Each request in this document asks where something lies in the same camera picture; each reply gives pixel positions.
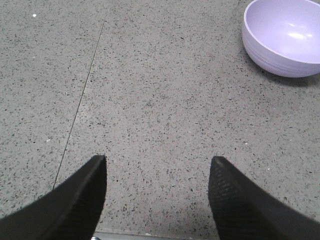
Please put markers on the lilac plastic bowl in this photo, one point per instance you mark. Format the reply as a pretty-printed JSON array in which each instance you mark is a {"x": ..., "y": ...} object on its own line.
[{"x": 283, "y": 36}]

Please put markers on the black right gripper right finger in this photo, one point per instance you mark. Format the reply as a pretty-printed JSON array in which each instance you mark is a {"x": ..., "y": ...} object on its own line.
[{"x": 243, "y": 211}]

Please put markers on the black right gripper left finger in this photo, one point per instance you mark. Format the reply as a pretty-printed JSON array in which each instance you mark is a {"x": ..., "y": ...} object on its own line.
[{"x": 69, "y": 212}]

